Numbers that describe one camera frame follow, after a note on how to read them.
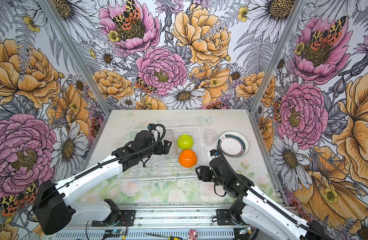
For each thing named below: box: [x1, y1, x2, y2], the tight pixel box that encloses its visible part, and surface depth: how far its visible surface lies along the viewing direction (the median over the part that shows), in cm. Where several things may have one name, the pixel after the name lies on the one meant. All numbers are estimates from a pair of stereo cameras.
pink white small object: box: [188, 229, 198, 240], surface depth 67 cm
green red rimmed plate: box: [217, 131, 250, 158], surface depth 101 cm
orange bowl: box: [178, 149, 198, 168], surface depth 92 cm
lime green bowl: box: [177, 134, 194, 150], surface depth 98 cm
